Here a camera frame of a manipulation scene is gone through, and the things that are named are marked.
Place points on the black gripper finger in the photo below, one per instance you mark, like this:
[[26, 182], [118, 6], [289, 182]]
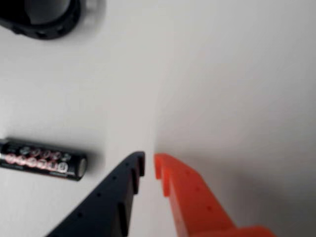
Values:
[[106, 205]]

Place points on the black AA battery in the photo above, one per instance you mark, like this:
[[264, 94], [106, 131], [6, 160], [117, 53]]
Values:
[[42, 161]]

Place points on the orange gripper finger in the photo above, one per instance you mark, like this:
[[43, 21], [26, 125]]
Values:
[[195, 207]]

